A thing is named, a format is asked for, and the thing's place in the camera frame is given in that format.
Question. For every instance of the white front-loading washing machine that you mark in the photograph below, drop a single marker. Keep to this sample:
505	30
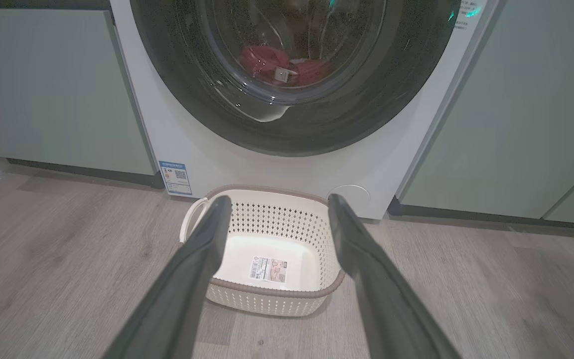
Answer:
267	169

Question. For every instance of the cream perforated laundry basket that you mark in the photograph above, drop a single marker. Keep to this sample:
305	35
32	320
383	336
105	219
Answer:
267	219

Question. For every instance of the paper label inside basket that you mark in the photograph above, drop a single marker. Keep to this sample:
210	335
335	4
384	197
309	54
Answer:
268	269

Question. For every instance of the blue energy label sticker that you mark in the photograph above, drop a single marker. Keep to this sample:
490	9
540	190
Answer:
175	178

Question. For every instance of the red and white garment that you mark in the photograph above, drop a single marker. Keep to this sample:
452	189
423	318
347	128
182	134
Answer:
259	60

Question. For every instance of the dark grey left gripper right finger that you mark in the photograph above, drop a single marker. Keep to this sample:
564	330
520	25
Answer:
386	309

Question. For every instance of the pale green cabinet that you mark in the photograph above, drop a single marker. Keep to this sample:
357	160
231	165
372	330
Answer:
526	109
48	85

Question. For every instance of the dark round washing machine door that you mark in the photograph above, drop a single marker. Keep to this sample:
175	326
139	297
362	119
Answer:
366	109

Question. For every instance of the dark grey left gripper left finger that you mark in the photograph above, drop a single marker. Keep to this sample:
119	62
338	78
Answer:
182	299

